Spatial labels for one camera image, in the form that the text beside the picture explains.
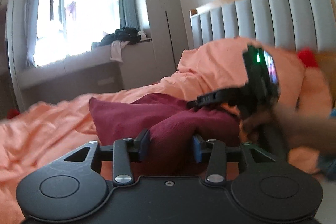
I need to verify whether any person's right hand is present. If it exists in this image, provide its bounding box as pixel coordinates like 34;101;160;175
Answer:
243;103;335;156

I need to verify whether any left blue-grey curtain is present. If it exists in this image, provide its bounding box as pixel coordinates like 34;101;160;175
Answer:
25;0;39;67

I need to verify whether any white cloth hanging off ledge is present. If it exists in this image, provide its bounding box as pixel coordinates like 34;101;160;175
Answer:
110;40;130;63

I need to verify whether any orange duvet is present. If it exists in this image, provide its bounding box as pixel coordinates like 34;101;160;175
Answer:
1;38;333;223

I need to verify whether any grey window seat cabinet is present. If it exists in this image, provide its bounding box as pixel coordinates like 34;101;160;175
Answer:
18;40;157;111

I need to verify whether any tall grey closet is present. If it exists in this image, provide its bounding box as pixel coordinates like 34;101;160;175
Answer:
146;0;189;78

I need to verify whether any pile of dark clothes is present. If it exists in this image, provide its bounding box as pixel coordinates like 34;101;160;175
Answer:
91;26;141;49

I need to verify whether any red pillow by headboard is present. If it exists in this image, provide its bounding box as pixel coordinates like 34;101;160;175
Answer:
297;48;319;68

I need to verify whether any dark red knit garment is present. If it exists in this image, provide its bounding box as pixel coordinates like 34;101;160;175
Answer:
89;93;240;177

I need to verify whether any red object on floor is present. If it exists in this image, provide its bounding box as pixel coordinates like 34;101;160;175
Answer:
6;109;20;119

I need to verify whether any grey padded headboard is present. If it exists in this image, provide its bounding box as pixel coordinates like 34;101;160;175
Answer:
190;0;335;52

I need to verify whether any window with frame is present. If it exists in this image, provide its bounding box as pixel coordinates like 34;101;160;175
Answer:
27;0;121;67

